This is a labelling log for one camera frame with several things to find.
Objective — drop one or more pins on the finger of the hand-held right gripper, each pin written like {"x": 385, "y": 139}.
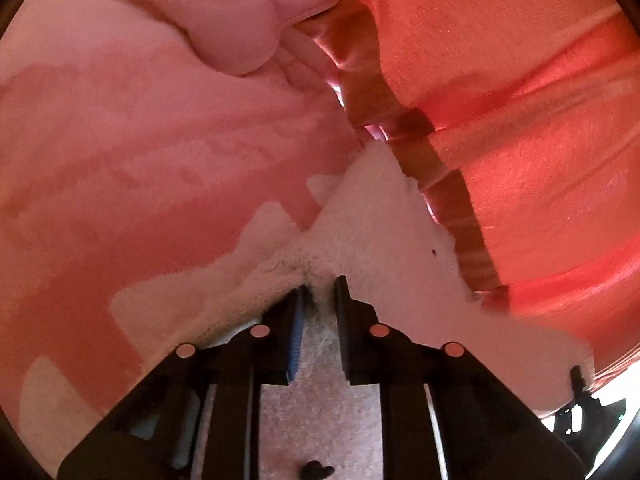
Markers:
{"x": 578, "y": 382}

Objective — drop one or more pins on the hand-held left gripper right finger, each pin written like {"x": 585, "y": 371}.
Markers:
{"x": 343, "y": 330}

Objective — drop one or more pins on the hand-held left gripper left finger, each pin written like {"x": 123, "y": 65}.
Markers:
{"x": 295, "y": 332}

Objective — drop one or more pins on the white fluffy small garment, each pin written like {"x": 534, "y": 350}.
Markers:
{"x": 400, "y": 240}

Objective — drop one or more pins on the pink fleece blanket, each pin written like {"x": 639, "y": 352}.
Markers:
{"x": 125, "y": 160}

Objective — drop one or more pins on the orange cloth with brown trim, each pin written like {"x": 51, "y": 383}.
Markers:
{"x": 525, "y": 110}

